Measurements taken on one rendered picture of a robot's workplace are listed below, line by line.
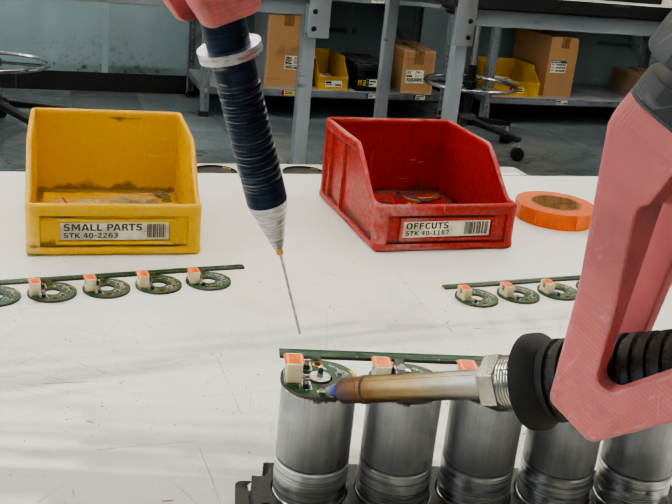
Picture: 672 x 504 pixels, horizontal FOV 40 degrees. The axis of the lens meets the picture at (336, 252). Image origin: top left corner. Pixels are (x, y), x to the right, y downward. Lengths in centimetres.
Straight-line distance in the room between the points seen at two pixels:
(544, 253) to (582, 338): 42
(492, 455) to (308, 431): 6
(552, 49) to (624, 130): 473
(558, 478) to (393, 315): 20
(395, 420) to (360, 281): 25
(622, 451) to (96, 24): 443
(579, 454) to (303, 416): 9
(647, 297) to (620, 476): 11
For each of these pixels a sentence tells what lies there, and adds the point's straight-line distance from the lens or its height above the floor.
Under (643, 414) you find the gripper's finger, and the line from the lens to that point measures 22.
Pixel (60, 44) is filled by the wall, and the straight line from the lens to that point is 469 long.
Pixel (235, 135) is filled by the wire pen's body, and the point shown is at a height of 90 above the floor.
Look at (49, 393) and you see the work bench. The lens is 41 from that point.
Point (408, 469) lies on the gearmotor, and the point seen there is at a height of 79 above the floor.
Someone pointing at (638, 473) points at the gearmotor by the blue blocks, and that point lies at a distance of 33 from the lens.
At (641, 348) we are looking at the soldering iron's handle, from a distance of 22.
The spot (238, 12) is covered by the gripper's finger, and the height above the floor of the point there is 93.
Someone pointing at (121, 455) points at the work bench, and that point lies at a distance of 37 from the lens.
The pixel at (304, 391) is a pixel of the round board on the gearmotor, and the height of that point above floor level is 81.
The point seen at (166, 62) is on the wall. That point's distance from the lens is 474.
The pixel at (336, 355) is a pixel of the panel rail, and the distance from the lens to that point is 31.
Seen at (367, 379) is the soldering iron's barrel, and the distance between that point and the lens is 27.
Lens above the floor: 95
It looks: 20 degrees down
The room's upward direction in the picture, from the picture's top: 6 degrees clockwise
